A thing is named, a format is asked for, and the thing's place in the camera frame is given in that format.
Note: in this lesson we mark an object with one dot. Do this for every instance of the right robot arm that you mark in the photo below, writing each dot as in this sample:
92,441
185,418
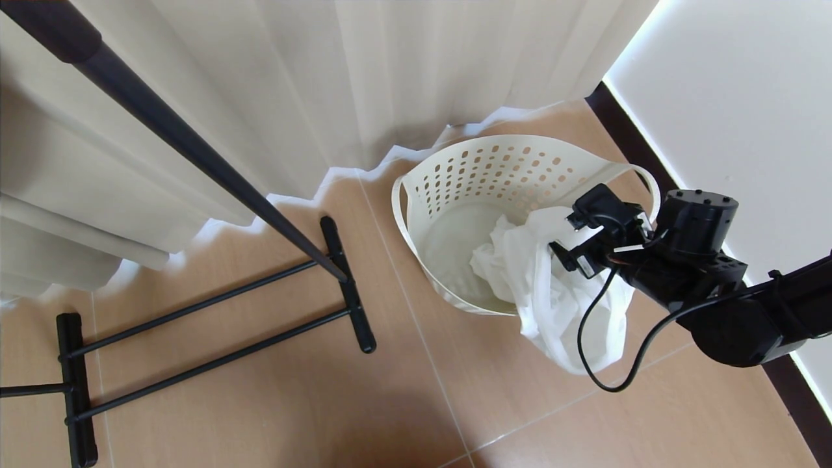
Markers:
702,221

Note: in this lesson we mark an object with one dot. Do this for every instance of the white garment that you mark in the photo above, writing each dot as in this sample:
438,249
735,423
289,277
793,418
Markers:
552,312

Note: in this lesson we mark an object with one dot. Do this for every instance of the black clothes rack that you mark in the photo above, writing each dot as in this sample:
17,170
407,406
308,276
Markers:
195,146

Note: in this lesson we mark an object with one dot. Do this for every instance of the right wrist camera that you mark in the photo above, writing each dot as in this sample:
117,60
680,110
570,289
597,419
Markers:
601,205

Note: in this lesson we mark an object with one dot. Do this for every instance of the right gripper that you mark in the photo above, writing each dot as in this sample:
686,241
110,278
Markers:
611,260

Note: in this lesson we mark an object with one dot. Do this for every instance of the white laundry basket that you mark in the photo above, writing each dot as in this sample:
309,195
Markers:
494,169

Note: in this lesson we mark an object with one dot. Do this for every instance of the beige curtain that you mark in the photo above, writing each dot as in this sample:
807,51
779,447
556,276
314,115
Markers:
390,65

